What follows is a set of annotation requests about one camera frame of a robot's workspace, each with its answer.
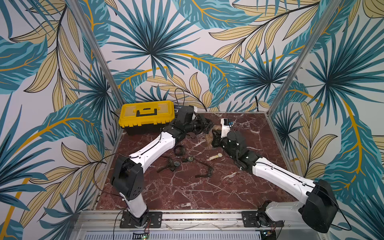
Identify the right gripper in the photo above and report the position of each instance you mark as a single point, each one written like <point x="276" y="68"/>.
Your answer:
<point x="218" y="141"/>

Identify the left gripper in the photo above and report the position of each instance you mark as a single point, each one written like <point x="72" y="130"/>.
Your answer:
<point x="204" y="124"/>

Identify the beige striped cloth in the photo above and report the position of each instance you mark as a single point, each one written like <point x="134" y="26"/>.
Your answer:
<point x="209" y="136"/>

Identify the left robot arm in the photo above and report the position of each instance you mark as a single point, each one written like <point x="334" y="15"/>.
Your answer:
<point x="128" y="175"/>

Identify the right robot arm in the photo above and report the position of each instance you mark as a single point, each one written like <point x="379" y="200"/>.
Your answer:
<point x="315" y="203"/>

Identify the black coiled watch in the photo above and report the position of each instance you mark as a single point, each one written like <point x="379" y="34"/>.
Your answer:
<point x="179" y="150"/>

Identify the small olive watch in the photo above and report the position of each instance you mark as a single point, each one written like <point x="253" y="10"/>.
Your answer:
<point x="188" y="159"/>

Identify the yellow black toolbox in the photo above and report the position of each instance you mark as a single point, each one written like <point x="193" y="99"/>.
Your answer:
<point x="146" y="117"/>

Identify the cream strap watch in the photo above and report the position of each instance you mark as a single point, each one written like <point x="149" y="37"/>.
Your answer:
<point x="219" y="155"/>

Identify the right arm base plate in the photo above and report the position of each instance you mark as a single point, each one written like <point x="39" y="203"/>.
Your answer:
<point x="259" y="219"/>

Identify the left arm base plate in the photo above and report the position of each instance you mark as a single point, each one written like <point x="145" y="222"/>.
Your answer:
<point x="148" y="219"/>

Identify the aluminium front rail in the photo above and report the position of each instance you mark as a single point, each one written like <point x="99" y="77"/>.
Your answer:
<point x="187" y="225"/>

